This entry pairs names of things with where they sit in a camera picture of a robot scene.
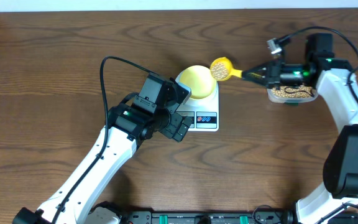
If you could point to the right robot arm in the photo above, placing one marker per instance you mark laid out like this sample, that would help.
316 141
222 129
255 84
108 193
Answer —
335 81

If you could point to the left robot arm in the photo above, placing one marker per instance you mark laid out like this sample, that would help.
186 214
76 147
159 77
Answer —
115 145

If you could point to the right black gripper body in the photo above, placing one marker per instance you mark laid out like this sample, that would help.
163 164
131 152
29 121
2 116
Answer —
274 81

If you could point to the clear plastic container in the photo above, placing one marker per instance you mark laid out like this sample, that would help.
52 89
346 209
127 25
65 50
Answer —
276 99

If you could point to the pile of soybeans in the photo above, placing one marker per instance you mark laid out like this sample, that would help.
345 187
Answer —
294 92

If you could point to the soybeans in yellow scoop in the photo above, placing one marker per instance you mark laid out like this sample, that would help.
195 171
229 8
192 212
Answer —
219 71

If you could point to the white digital kitchen scale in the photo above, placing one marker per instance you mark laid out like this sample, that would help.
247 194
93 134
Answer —
204 112

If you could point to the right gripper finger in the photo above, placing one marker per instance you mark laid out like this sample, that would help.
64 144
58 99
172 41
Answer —
255 78
259 69

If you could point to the pale yellow plastic bowl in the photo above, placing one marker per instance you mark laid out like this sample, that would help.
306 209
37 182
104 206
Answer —
199 79

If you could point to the yellow measuring scoop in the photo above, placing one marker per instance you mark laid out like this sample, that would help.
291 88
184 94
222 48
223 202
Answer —
232 71

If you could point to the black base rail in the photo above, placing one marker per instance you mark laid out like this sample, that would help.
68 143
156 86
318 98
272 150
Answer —
107 212

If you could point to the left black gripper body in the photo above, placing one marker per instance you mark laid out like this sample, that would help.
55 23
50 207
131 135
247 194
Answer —
169 129

